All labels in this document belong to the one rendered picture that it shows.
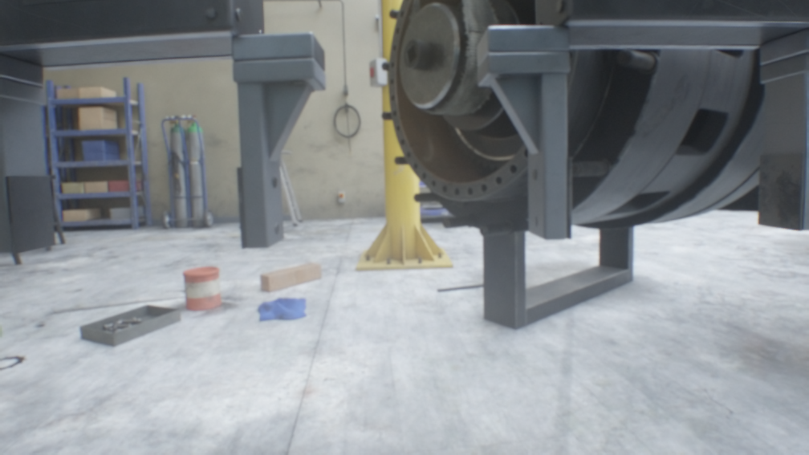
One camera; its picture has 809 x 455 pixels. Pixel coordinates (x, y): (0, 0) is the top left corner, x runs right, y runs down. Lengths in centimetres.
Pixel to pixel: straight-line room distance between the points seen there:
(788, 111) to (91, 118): 727
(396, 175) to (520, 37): 292
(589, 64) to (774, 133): 26
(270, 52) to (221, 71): 688
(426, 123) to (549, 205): 59
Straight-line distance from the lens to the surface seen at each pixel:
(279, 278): 265
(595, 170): 51
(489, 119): 61
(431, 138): 77
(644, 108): 51
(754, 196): 151
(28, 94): 30
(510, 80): 22
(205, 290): 243
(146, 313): 251
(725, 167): 76
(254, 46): 22
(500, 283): 190
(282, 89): 22
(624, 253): 277
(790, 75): 29
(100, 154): 723
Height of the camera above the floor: 69
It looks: 4 degrees down
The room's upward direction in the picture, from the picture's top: 2 degrees counter-clockwise
